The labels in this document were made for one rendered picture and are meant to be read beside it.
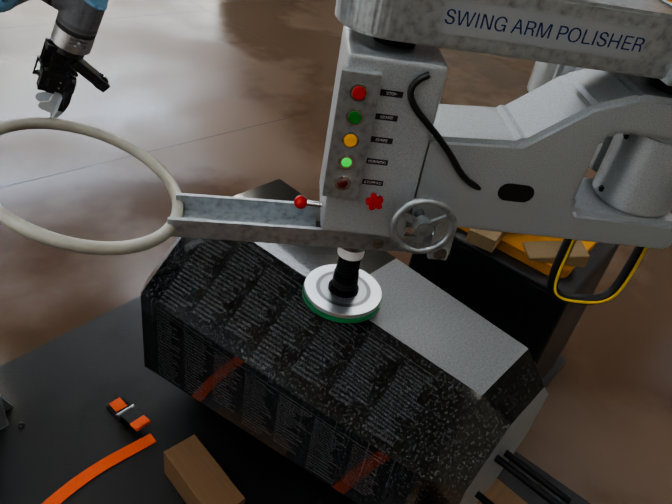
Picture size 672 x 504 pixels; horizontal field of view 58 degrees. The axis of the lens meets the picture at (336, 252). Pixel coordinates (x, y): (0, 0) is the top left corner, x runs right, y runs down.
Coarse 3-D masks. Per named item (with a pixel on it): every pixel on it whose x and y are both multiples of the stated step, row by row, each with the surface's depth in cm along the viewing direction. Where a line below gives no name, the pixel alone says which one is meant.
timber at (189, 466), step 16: (176, 448) 200; (192, 448) 201; (176, 464) 196; (192, 464) 196; (208, 464) 197; (176, 480) 198; (192, 480) 192; (208, 480) 193; (224, 480) 194; (192, 496) 190; (208, 496) 188; (224, 496) 189; (240, 496) 190
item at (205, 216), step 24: (192, 216) 151; (216, 216) 152; (240, 216) 153; (264, 216) 154; (288, 216) 155; (312, 216) 155; (240, 240) 145; (264, 240) 146; (288, 240) 146; (312, 240) 146; (336, 240) 146; (360, 240) 146; (384, 240) 147; (408, 240) 147
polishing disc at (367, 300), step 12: (312, 276) 166; (324, 276) 166; (360, 276) 169; (312, 288) 161; (324, 288) 162; (360, 288) 164; (372, 288) 165; (312, 300) 158; (324, 300) 158; (336, 300) 159; (348, 300) 160; (360, 300) 160; (372, 300) 161; (324, 312) 156; (336, 312) 155; (348, 312) 156; (360, 312) 157
